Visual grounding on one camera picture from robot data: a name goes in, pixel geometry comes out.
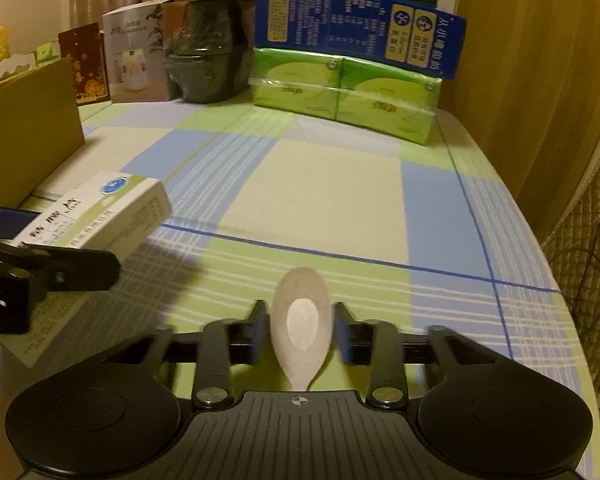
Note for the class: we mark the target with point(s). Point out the small green tissue packs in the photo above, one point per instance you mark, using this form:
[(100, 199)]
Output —
[(47, 52)]

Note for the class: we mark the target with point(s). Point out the white medicine box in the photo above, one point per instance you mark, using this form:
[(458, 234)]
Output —
[(105, 210)]

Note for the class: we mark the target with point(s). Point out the white appliance box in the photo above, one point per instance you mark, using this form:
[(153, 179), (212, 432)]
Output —
[(135, 55)]

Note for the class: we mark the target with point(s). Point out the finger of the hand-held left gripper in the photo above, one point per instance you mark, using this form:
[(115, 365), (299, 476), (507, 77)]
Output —
[(0, 220), (80, 267)]

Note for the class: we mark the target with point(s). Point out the cardboard box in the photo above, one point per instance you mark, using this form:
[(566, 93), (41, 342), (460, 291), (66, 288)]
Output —
[(25, 135)]

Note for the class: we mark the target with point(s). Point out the green tissue pack bundle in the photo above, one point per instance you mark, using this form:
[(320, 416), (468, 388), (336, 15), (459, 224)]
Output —
[(340, 92)]

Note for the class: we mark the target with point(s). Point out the black stacked pots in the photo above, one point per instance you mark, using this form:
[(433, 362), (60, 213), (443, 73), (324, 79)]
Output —
[(210, 45)]

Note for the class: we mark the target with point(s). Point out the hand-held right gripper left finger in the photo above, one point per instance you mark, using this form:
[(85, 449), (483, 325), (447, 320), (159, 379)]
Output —
[(260, 332)]

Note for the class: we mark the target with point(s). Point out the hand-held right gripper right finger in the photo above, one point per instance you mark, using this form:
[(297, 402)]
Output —
[(345, 332)]

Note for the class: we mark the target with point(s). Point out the yellow curtain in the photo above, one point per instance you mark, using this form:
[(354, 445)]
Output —
[(530, 85)]

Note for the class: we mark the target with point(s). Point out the checked cloth-covered desktop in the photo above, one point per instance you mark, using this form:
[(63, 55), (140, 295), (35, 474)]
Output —
[(330, 200)]

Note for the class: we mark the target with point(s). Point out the red gift box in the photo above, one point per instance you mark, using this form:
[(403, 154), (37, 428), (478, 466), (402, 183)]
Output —
[(85, 65)]

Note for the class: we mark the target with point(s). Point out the blue box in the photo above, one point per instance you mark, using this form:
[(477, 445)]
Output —
[(350, 25)]

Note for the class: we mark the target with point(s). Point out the white cut-out cardboard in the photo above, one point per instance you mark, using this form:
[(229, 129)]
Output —
[(10, 67)]

